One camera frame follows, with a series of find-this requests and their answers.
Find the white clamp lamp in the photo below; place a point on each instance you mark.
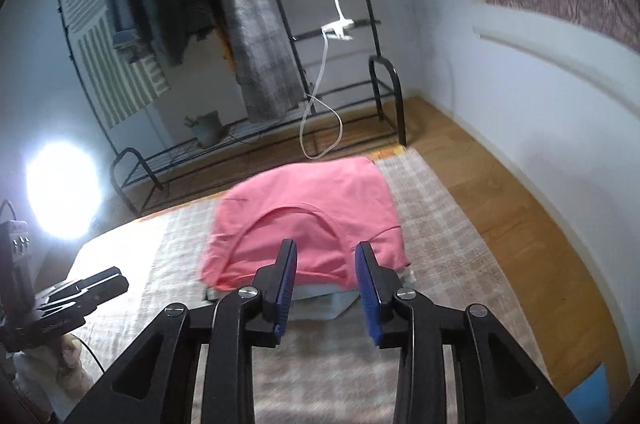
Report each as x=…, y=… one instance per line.
x=337, y=27

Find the person's left forearm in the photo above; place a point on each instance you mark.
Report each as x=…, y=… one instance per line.
x=37, y=384

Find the beige plaid blanket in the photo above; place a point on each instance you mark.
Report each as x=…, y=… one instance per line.
x=450, y=229

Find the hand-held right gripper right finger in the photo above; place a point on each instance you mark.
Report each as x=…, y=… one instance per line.
x=365, y=294

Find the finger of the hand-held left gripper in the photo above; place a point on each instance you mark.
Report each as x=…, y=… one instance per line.
x=95, y=284
x=62, y=316

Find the pink shirt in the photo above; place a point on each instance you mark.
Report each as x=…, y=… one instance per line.
x=310, y=189

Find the black metal clothes rack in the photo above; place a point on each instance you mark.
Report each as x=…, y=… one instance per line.
x=400, y=114

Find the person's left hand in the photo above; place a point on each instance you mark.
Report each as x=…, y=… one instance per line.
x=72, y=361

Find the hanging clothes on rack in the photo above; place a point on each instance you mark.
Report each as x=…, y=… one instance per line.
x=260, y=54

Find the stack of folded grey clothes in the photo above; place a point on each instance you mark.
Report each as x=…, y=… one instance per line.
x=320, y=301

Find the potted plant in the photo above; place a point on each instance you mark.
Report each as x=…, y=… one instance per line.
x=207, y=129

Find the green white striped cloth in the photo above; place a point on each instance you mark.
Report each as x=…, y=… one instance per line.
x=115, y=89

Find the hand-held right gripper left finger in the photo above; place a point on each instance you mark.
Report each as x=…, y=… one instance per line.
x=286, y=289

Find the yellow mat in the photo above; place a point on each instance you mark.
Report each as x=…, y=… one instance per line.
x=395, y=151

